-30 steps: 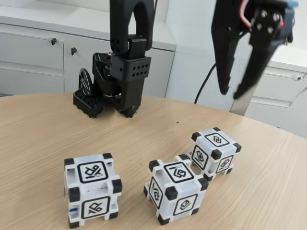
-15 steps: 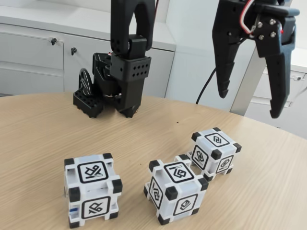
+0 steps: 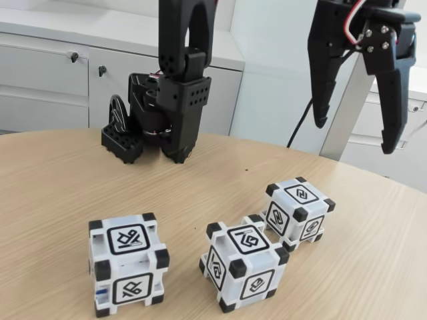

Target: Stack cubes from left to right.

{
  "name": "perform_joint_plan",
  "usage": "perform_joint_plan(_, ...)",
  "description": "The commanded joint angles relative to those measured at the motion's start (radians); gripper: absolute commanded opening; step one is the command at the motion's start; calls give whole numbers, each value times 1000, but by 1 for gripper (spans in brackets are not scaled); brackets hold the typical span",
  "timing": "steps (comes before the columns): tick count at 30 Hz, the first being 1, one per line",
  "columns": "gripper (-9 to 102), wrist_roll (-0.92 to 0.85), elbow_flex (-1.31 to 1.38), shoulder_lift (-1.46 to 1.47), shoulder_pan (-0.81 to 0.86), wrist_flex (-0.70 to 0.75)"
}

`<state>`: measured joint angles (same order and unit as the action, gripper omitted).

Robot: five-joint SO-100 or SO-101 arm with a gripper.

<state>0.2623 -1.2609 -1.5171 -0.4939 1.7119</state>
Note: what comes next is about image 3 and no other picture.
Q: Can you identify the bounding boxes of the white cube with lightning glyph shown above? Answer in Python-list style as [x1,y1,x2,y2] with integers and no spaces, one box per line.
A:
[259,176,337,253]

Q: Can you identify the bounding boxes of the white cube with lamp glyph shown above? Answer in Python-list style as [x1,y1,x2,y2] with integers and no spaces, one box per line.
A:
[199,215,290,315]

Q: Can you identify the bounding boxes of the white cabinet with drawers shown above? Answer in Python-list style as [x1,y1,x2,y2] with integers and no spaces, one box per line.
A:
[340,59,427,194]

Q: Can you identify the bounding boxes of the white cube with crossed glyph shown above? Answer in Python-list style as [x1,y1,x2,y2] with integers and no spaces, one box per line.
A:
[87,213,170,318]

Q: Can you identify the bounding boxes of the red white servo cable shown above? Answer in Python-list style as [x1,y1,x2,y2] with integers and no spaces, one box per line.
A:
[346,0,368,46]

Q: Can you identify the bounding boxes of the grey metal post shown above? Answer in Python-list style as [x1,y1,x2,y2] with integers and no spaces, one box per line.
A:
[319,0,408,164]

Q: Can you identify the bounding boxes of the black camera cable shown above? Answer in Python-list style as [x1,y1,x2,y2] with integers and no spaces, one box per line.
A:
[286,98,314,148]

